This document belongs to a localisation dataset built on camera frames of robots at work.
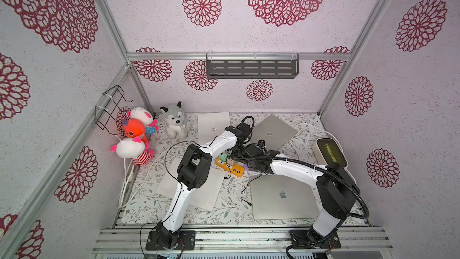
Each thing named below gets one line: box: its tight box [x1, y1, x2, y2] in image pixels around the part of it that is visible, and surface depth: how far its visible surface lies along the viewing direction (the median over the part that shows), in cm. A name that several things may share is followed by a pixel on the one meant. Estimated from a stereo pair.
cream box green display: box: [312, 137, 349, 170], surface depth 97 cm
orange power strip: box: [215, 157, 245, 179], surface depth 94 cm
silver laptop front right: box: [249, 175, 319, 221], surface depth 85 cm
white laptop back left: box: [197, 112, 231, 145], surface depth 120 cm
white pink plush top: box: [126, 106, 154, 126], surface depth 97 cm
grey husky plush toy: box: [159, 101, 191, 140], surface depth 98 cm
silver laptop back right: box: [250, 114, 298, 151], surface depth 115 cm
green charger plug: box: [219, 153, 228, 163], surface depth 94 cm
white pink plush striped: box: [110, 136, 156, 167], surface depth 82 cm
